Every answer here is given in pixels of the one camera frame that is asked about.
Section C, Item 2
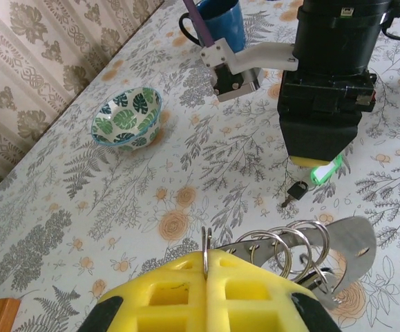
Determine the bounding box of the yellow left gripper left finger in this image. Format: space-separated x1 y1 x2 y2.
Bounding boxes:
77 250 209 332

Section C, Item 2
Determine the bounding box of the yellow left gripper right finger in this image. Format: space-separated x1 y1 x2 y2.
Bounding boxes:
208 249 342 332

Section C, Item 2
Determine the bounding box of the black headed key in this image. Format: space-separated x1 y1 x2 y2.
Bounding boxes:
280 180 310 209

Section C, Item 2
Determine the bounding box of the silver split key ring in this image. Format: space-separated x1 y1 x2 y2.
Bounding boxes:
201 226 214 279

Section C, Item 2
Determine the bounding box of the blue mug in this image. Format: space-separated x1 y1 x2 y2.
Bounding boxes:
180 0 247 55

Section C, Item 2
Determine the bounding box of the floral tablecloth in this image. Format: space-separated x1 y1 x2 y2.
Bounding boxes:
0 0 400 332

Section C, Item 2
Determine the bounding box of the leaf pattern bowl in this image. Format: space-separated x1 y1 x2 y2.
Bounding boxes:
91 86 163 152

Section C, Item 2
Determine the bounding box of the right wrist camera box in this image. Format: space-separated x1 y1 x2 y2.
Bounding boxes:
199 38 299 102

